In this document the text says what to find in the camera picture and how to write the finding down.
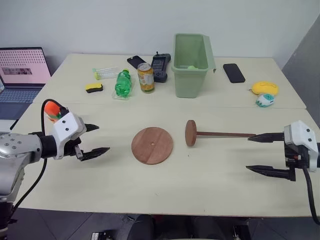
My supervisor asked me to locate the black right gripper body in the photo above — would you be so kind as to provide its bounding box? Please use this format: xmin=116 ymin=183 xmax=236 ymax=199
xmin=284 ymin=142 xmax=309 ymax=169

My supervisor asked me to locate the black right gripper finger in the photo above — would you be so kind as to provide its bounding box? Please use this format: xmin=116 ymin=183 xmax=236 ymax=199
xmin=247 ymin=132 xmax=286 ymax=144
xmin=245 ymin=164 xmax=297 ymax=182

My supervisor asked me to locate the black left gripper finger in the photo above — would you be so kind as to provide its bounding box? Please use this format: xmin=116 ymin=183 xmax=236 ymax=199
xmin=79 ymin=146 xmax=111 ymax=162
xmin=83 ymin=123 xmax=100 ymax=134

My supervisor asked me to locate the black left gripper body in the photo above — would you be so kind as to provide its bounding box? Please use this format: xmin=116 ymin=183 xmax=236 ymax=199
xmin=59 ymin=136 xmax=85 ymax=161

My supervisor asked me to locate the round wooden disc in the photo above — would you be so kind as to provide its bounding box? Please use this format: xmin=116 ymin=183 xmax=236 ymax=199
xmin=131 ymin=126 xmax=175 ymax=166

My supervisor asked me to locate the wooden rod with round base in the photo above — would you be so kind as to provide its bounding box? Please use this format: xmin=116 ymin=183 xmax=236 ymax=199
xmin=184 ymin=119 xmax=256 ymax=148

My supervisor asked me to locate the white and teal small toy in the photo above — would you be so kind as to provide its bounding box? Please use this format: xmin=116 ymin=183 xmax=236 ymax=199
xmin=255 ymin=93 xmax=277 ymax=109

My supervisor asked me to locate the yellow and black sponge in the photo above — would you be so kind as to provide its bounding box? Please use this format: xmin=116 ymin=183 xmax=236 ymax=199
xmin=84 ymin=82 xmax=105 ymax=95

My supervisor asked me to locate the orange and green toy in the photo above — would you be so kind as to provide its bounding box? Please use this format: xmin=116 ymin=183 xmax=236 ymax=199
xmin=43 ymin=100 xmax=64 ymax=124

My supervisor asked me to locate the yellow plush toy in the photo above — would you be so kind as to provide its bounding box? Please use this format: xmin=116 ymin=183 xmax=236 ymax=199
xmin=248 ymin=80 xmax=280 ymax=97

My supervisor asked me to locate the green plastic bottle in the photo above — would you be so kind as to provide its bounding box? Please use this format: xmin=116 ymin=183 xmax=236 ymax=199
xmin=114 ymin=69 xmax=133 ymax=99

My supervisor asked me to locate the clear tube with green cap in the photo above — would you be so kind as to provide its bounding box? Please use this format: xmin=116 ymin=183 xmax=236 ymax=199
xmin=91 ymin=65 xmax=121 ymax=81

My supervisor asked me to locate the yellow drink can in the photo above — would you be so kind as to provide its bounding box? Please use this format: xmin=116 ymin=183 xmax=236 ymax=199
xmin=137 ymin=62 xmax=156 ymax=95

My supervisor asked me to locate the large black smartphone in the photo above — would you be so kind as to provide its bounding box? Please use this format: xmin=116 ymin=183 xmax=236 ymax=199
xmin=222 ymin=63 xmax=246 ymax=84

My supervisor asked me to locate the small black smartphone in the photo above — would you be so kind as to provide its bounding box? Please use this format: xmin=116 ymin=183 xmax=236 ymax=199
xmin=126 ymin=55 xmax=149 ymax=70

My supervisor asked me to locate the open laptop computer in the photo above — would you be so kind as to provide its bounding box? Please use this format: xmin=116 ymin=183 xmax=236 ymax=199
xmin=0 ymin=46 xmax=52 ymax=121

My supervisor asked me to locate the black handheld remote controller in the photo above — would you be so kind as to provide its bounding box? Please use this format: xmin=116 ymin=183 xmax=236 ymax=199
xmin=151 ymin=51 xmax=172 ymax=84

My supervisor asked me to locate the light green plastic bin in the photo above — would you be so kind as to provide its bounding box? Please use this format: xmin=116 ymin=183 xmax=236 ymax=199
xmin=170 ymin=32 xmax=218 ymax=99

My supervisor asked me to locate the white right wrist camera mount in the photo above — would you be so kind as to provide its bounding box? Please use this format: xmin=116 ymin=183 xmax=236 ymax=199
xmin=283 ymin=120 xmax=320 ymax=173

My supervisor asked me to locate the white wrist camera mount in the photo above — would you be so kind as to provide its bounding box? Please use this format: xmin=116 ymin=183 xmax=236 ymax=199
xmin=283 ymin=120 xmax=320 ymax=173
xmin=51 ymin=112 xmax=87 ymax=161

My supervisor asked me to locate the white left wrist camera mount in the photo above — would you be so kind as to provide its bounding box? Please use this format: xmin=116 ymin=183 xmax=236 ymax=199
xmin=51 ymin=112 xmax=87 ymax=161

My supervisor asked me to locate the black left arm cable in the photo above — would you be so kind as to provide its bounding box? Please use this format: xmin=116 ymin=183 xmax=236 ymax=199
xmin=12 ymin=98 xmax=69 ymax=211

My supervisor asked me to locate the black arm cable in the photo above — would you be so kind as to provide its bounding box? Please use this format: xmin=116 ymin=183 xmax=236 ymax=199
xmin=301 ymin=165 xmax=320 ymax=226
xmin=12 ymin=98 xmax=69 ymax=211

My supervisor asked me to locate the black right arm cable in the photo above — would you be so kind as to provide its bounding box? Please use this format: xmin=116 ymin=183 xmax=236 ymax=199
xmin=301 ymin=165 xmax=320 ymax=226

